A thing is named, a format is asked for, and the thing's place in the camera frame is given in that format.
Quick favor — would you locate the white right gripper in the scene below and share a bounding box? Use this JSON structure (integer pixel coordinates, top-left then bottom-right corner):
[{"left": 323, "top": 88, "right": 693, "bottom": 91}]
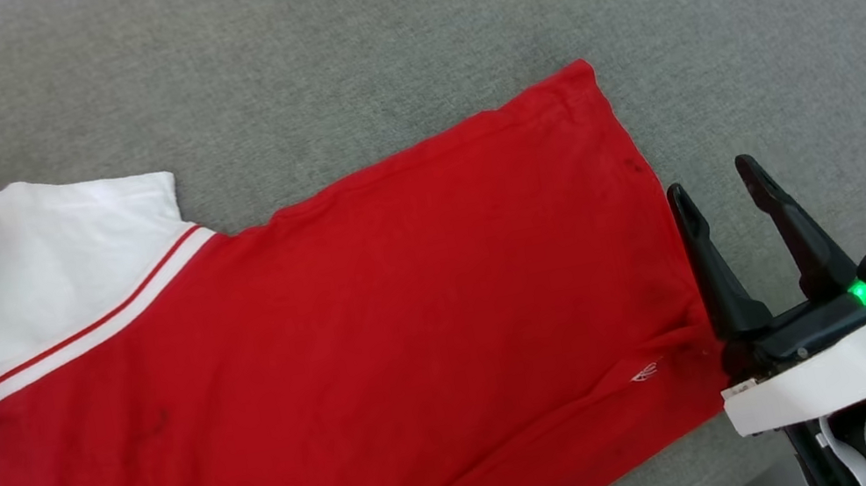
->
[{"left": 662, "top": 132, "right": 866, "bottom": 445}]

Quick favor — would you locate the red and white jersey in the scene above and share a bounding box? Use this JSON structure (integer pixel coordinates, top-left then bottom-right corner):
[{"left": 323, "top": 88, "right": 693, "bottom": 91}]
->
[{"left": 0, "top": 42, "right": 753, "bottom": 486}]

